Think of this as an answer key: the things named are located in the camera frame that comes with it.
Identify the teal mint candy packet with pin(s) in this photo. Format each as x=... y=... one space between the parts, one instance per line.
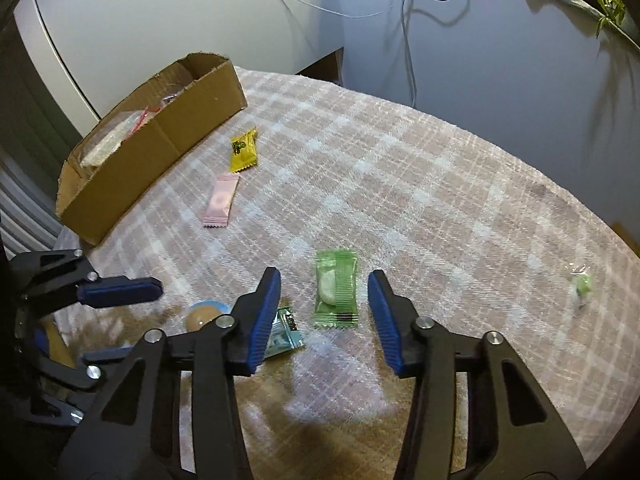
x=285 y=336

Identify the clear cracker package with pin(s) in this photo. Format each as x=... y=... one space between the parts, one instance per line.
x=106 y=139

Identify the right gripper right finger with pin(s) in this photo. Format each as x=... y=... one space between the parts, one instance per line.
x=477 y=411

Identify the brown cardboard box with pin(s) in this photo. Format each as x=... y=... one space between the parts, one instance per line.
x=91 y=201

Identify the pink plaid tablecloth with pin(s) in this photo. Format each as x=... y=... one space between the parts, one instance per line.
x=477 y=239

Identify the green candy wrapper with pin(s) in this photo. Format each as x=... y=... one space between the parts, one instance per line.
x=336 y=303

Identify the white cabinet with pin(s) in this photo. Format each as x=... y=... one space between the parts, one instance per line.
x=90 y=54

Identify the yellow candy packet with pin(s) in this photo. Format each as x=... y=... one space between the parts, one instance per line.
x=244 y=151

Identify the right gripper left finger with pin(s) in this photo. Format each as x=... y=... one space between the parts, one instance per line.
x=132 y=428

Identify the pink candy packet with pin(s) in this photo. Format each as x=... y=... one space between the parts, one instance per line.
x=218 y=209

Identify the red dark snack packet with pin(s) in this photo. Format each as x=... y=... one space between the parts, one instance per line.
x=148 y=113

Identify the round chocolate jelly cup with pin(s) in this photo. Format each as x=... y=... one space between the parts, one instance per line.
x=203 y=312

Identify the small green wrapped candy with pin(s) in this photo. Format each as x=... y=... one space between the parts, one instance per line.
x=583 y=284

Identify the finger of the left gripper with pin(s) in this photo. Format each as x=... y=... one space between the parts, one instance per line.
x=90 y=372
x=60 y=278

